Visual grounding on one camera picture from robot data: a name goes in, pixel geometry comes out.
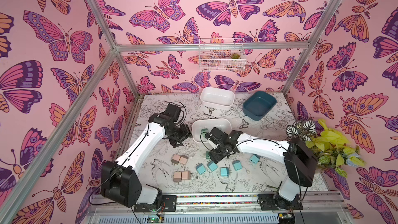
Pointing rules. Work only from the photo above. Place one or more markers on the pink plug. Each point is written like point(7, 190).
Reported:
point(185, 175)
point(175, 159)
point(177, 177)
point(183, 160)

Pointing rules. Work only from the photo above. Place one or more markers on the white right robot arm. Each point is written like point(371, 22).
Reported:
point(300, 162)

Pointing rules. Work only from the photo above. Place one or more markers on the dark teal storage box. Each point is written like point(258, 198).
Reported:
point(258, 105)

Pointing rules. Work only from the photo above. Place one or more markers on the aluminium frame top bar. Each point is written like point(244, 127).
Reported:
point(222, 46)

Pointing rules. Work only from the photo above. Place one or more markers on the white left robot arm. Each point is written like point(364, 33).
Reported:
point(120, 182)

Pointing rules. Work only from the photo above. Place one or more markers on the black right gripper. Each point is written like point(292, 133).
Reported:
point(218, 146)

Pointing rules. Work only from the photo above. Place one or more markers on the pink plug lower left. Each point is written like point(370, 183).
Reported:
point(177, 177)

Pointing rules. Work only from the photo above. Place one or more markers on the small green succulent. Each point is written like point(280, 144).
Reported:
point(235, 56)

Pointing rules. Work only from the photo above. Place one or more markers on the pink plug upper right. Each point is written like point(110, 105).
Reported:
point(183, 160)

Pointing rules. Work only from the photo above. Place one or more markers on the aluminium frame post left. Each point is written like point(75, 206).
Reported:
point(114, 47)

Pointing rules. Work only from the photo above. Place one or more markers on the potted green plant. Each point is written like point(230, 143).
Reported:
point(330, 146)

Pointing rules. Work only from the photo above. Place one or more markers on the blue plug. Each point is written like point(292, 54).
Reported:
point(224, 172)
point(237, 165)
point(212, 166)
point(200, 169)
point(254, 159)

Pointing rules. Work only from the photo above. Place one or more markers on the pink plug upper left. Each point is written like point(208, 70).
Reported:
point(175, 159)

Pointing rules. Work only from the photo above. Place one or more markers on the aluminium frame left beam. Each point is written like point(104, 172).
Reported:
point(25, 185)

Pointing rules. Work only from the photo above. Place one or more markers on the pink plug lower right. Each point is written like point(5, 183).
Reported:
point(185, 175)

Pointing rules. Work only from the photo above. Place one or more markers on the white storage box front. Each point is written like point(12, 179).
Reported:
point(207, 125)

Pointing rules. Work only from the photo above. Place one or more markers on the white storage box rear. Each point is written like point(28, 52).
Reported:
point(217, 98)

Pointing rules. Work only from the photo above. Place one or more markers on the white wire wall basket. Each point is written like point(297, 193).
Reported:
point(219, 60)

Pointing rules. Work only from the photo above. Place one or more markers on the white storage box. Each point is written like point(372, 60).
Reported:
point(207, 125)
point(217, 98)

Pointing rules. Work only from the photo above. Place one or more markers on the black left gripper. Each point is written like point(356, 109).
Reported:
point(186, 133)

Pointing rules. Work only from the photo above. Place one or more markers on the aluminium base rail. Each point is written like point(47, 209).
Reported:
point(323, 207)

